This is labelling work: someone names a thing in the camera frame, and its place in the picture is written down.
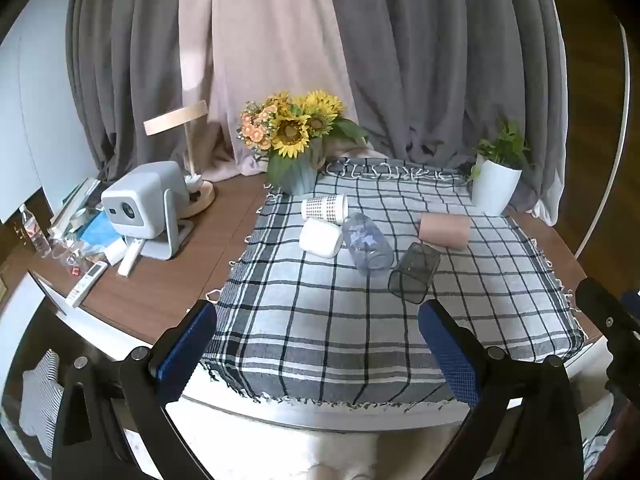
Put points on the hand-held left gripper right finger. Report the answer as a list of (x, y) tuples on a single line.
[(450, 355)]

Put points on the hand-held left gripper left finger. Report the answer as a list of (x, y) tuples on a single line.
[(186, 352)]

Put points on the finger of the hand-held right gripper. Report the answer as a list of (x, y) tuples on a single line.
[(602, 310)]

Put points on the dark transparent cup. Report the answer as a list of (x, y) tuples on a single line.
[(414, 275)]

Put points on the pink cup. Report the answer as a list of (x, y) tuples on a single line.
[(445, 231)]

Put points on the clear printed plastic cup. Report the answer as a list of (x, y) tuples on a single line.
[(367, 245)]

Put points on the white dotted pattern cup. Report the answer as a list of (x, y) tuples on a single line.
[(324, 207)]

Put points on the slim white remote control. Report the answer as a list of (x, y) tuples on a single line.
[(130, 257)]

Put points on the small white box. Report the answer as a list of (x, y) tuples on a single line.
[(114, 254)]

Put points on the checked grey white cloth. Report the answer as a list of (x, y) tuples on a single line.
[(325, 330)]

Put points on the blue face mask pack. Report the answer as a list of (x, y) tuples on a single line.
[(97, 232)]

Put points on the striped white cloth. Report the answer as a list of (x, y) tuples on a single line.
[(42, 395)]

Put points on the grey white projector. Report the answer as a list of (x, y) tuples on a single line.
[(145, 200)]

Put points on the white plant pot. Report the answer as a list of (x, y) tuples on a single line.
[(492, 187)]

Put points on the stack of books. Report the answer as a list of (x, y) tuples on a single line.
[(75, 202)]

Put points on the green leafy plant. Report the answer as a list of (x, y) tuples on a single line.
[(505, 147)]

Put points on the wooden desk lamp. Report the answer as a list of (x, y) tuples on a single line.
[(192, 160)]

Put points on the clear water bottle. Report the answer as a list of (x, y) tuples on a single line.
[(34, 230)]

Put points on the grey-green ribbed vase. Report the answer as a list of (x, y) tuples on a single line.
[(295, 172)]

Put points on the sunflower bouquet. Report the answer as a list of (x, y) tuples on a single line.
[(290, 127)]

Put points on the grey curtain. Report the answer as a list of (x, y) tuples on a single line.
[(440, 60), (125, 60)]

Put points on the pink curtain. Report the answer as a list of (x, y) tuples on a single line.
[(260, 50)]

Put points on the white curved rail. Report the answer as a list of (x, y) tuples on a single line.
[(620, 125)]

